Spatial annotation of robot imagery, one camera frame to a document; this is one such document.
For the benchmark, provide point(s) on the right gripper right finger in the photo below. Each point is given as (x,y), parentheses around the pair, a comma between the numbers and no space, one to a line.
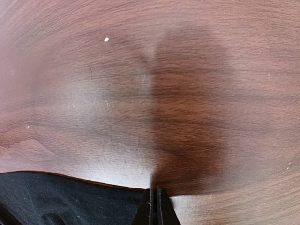
(165,211)

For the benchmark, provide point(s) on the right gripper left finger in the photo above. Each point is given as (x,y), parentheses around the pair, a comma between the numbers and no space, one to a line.
(144,214)

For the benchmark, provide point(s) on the black t-shirt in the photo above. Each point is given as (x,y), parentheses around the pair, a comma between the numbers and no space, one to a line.
(33,198)

